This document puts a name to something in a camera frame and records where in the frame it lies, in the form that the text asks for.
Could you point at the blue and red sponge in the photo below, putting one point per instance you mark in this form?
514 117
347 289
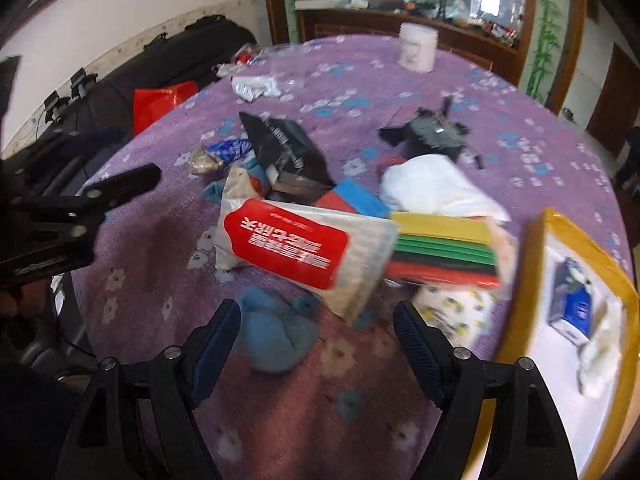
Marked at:
355 200

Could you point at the colourful sponge cloth pack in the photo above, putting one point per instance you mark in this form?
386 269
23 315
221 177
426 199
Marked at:
445 245

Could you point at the clear plastic packet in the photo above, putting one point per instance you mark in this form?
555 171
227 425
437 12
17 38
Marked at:
252 87

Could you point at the yellow-taped white box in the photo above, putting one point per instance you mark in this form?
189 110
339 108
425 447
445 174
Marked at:
550 385

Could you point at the black sofa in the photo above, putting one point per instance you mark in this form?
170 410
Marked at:
150 60

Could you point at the white plastic jar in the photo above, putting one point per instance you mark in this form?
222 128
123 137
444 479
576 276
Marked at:
416 50

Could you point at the lemon print tissue pack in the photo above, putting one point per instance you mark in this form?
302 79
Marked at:
455 310

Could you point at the black clamp device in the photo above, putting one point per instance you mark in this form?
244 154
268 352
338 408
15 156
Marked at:
56 106
82 82

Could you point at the blue snack packet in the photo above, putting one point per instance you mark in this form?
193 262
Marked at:
230 149

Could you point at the purple floral tablecloth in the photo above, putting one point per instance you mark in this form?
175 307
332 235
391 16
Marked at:
350 85

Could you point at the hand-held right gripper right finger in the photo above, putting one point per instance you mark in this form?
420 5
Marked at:
420 355

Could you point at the blue tissue pack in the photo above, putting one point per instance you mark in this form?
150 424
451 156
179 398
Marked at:
575 310

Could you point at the wooden door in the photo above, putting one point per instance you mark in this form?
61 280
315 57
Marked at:
612 100

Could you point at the bamboo print glass panel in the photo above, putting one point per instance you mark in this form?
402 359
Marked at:
545 35

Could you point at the gold wrapper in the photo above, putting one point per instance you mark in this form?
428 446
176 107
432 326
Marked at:
205 162

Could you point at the black packaging bag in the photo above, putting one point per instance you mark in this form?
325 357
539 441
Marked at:
290 150

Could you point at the red label tissue pack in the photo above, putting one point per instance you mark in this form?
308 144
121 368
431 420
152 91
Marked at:
285 245

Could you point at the red and white packet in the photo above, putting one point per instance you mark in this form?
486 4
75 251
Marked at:
245 55

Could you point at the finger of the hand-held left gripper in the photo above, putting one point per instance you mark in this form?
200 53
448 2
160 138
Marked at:
102 136
130 182

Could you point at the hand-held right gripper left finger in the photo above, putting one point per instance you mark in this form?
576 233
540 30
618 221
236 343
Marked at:
217 360

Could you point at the red plastic bag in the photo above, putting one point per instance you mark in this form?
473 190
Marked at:
155 105

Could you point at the blue towel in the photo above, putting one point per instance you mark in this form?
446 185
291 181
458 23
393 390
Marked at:
275 335

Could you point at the wooden mirror cabinet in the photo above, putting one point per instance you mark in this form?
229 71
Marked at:
475 35

